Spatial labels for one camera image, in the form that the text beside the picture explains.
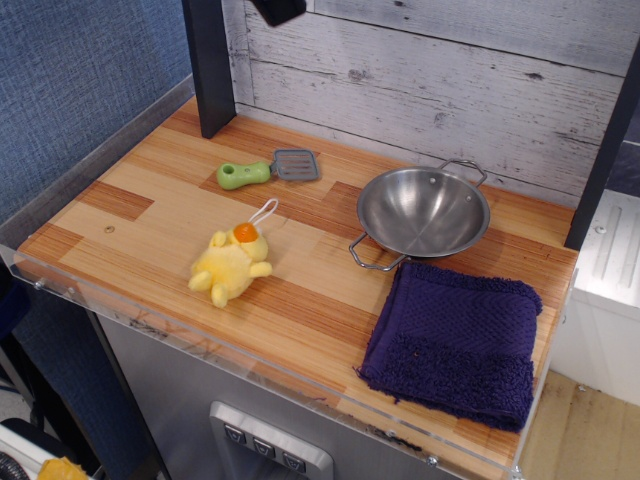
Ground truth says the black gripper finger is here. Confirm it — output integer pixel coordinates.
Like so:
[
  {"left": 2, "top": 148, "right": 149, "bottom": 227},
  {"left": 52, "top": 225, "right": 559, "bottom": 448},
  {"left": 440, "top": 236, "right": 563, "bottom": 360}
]
[{"left": 251, "top": 0, "right": 306, "bottom": 27}]

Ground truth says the green handled grey spatula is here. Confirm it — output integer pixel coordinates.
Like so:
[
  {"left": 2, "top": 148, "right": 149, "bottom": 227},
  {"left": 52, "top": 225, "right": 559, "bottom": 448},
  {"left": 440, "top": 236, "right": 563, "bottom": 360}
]
[{"left": 216, "top": 149, "right": 320, "bottom": 190}]

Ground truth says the stainless steel pot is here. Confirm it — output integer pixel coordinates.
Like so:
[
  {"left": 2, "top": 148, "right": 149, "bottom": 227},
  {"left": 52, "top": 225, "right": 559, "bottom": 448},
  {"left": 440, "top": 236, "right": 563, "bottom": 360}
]
[{"left": 349, "top": 159, "right": 491, "bottom": 272}]

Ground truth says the yellow plush duck toy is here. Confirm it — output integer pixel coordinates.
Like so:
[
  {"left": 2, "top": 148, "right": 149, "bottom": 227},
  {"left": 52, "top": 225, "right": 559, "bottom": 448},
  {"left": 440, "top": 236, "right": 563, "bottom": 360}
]
[{"left": 188, "top": 198, "right": 279, "bottom": 308}]

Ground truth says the purple folded towel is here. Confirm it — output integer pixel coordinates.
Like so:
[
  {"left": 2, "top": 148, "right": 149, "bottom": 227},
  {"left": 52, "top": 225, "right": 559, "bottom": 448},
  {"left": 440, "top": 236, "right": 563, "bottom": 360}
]
[{"left": 358, "top": 262, "right": 543, "bottom": 432}]

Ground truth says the stainless steel cabinet front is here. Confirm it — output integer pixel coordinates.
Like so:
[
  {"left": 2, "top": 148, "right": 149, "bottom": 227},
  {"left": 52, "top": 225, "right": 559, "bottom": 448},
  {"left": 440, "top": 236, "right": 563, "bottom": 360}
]
[{"left": 98, "top": 316, "right": 452, "bottom": 479}]

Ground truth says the silver control panel with buttons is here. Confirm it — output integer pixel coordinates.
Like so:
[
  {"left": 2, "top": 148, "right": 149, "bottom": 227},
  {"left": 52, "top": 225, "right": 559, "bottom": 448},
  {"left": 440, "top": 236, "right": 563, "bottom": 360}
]
[{"left": 209, "top": 401, "right": 334, "bottom": 479}]

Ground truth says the yellow object bottom left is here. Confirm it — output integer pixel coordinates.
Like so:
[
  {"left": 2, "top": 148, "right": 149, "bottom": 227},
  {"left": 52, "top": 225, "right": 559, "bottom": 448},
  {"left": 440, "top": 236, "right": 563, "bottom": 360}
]
[{"left": 36, "top": 457, "right": 89, "bottom": 480}]

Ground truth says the black vertical post left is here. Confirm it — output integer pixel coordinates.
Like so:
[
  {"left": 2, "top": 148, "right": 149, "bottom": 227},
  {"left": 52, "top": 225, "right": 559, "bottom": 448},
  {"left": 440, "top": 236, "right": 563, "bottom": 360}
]
[{"left": 182, "top": 0, "right": 236, "bottom": 139}]

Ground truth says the black vertical post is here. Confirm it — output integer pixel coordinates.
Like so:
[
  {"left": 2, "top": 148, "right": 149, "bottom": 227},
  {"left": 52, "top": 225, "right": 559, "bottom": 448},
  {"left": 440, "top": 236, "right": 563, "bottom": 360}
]
[
  {"left": 564, "top": 74, "right": 640, "bottom": 250},
  {"left": 182, "top": 0, "right": 236, "bottom": 139}
]

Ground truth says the black vertical post right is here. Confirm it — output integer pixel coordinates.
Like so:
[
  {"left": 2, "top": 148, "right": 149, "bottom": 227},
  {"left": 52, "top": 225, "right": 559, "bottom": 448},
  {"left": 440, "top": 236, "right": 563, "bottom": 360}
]
[{"left": 564, "top": 74, "right": 640, "bottom": 250}]

